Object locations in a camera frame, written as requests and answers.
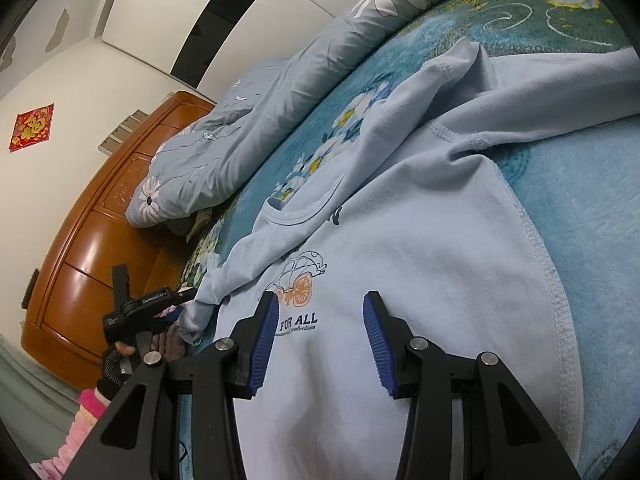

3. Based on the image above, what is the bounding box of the red square wall decoration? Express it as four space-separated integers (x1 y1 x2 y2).
9 102 55 152

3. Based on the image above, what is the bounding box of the wooden bed headboard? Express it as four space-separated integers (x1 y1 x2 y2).
20 91 218 391

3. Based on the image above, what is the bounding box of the person's left hand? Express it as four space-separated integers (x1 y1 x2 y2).
96 327 187 402

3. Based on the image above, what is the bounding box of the white wardrobe with black stripe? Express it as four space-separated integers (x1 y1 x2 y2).
95 0 406 106

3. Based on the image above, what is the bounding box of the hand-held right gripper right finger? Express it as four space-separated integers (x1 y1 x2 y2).
363 290 583 480

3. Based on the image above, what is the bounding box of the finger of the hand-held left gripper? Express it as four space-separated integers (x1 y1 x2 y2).
149 309 184 335
169 287 199 308

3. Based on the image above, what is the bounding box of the grey-blue daisy duvet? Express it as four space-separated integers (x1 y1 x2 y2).
125 0 531 231

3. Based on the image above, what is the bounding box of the teal floral blanket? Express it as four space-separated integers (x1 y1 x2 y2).
177 0 640 480

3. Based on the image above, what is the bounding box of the person's left forearm pink sleeve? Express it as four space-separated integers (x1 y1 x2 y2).
30 387 108 480

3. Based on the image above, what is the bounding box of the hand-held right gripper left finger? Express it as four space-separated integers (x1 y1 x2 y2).
62 291 279 480

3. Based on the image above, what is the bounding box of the light blue printed t-shirt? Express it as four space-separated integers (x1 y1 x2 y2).
180 40 640 480

